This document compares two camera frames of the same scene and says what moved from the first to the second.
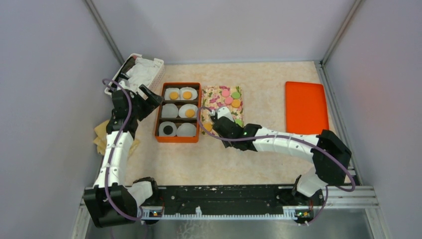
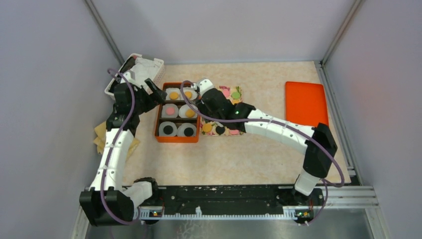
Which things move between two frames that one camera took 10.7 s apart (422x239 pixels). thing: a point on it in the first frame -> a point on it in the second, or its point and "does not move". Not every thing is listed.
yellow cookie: [187, 95] does not move
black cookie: [167, 130] does not move
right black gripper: [227, 143] -> [201, 106]
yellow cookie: [173, 95] does not move
